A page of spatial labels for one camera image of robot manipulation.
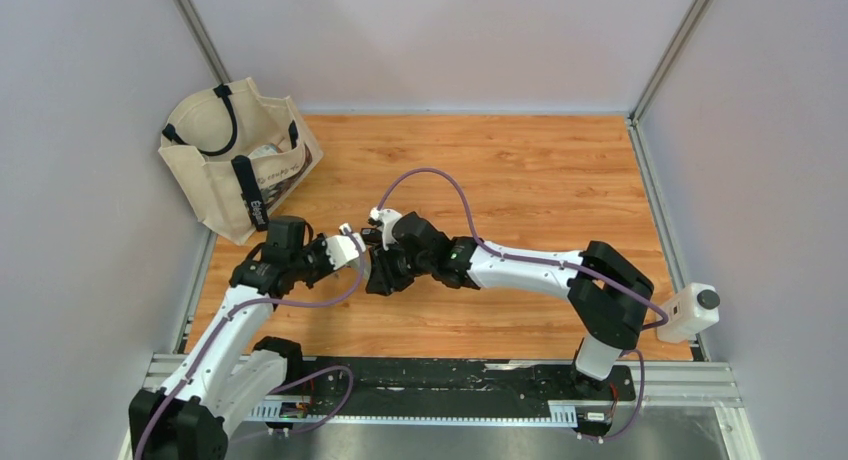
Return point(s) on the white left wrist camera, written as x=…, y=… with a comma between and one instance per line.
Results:
x=347, y=249

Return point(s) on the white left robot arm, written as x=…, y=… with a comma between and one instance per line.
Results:
x=195, y=411

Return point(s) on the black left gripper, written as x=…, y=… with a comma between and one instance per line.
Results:
x=317, y=243

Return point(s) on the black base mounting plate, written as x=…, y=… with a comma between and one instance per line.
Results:
x=466, y=392

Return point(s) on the beige canvas tote bag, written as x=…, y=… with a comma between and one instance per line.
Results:
x=237, y=155

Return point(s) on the aluminium frame rail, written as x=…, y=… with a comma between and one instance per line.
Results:
x=686, y=384

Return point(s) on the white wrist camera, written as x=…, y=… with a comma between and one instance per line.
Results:
x=347, y=249
x=385, y=219

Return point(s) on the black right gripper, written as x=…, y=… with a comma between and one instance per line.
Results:
x=383, y=280

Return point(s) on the white box with black knob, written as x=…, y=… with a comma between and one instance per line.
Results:
x=690, y=311

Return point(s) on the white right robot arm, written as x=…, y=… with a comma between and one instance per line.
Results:
x=610, y=295

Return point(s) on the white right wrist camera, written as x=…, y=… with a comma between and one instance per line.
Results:
x=385, y=219

